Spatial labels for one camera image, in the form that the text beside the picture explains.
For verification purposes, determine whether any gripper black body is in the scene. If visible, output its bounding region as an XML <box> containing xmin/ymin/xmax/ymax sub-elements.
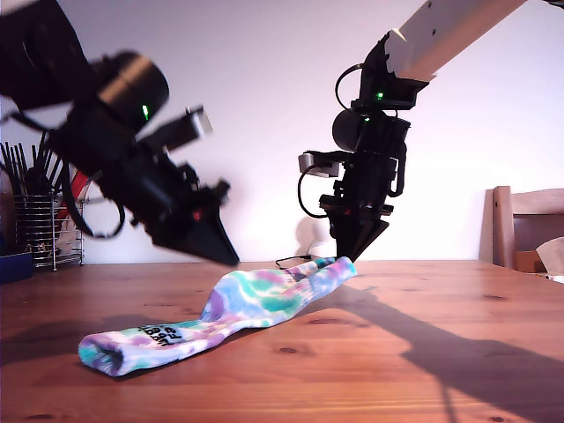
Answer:
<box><xmin>318</xmin><ymin>152</ymin><xmax>396</xmax><ymax>221</ymax></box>

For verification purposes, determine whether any tie-dye sock with black lettering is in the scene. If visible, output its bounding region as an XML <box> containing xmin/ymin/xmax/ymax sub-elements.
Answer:
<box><xmin>78</xmin><ymin>256</ymin><xmax>359</xmax><ymax>379</ymax></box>

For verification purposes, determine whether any white paper packet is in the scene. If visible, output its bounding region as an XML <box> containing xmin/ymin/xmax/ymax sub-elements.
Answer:
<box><xmin>56</xmin><ymin>184</ymin><xmax>96</xmax><ymax>256</ymax></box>

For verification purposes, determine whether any red paper packet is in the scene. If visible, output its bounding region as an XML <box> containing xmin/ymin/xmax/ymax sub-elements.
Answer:
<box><xmin>56</xmin><ymin>169</ymin><xmax>94</xmax><ymax>224</ymax></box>

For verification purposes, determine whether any wooden chair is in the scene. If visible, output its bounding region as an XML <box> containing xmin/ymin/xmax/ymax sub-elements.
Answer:
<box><xmin>479</xmin><ymin>186</ymin><xmax>564</xmax><ymax>274</ymax></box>

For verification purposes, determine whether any black plastic spoon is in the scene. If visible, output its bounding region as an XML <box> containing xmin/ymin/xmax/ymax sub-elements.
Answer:
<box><xmin>26</xmin><ymin>169</ymin><xmax>49</xmax><ymax>199</ymax></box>

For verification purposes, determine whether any blue plastic container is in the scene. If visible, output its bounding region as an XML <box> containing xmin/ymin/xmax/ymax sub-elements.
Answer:
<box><xmin>0</xmin><ymin>251</ymin><xmax>35</xmax><ymax>285</ymax></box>

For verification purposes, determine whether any beige paper sheet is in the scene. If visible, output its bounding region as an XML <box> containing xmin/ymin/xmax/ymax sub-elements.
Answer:
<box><xmin>534</xmin><ymin>237</ymin><xmax>564</xmax><ymax>275</ymax></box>

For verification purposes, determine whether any white round security camera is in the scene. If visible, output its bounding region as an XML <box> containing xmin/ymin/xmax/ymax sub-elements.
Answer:
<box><xmin>308</xmin><ymin>237</ymin><xmax>338</xmax><ymax>262</ymax></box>

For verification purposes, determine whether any thin black camera power cable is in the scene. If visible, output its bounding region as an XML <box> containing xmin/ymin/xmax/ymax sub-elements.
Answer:
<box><xmin>275</xmin><ymin>255</ymin><xmax>309</xmax><ymax>271</ymax></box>

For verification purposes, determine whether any thin black wrist camera cable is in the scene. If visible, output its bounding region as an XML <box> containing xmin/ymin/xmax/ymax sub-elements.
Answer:
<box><xmin>297</xmin><ymin>169</ymin><xmax>330</xmax><ymax>219</ymax></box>

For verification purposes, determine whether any chrome wire utensil holder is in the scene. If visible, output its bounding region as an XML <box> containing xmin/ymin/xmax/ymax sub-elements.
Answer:
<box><xmin>11</xmin><ymin>193</ymin><xmax>85</xmax><ymax>273</ymax></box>

